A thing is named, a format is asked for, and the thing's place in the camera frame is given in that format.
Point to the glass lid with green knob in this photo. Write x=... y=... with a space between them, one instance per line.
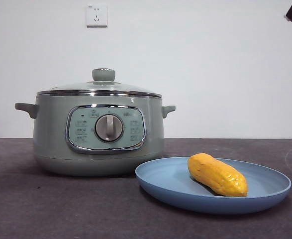
x=103 y=74

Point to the blue round plate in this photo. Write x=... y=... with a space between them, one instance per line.
x=165 y=181

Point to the yellow corn cob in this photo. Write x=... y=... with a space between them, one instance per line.
x=218 y=176

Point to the white wall power socket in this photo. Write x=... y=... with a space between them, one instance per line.
x=97 y=15

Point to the pale green electric steamer pot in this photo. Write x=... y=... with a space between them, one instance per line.
x=52 y=139

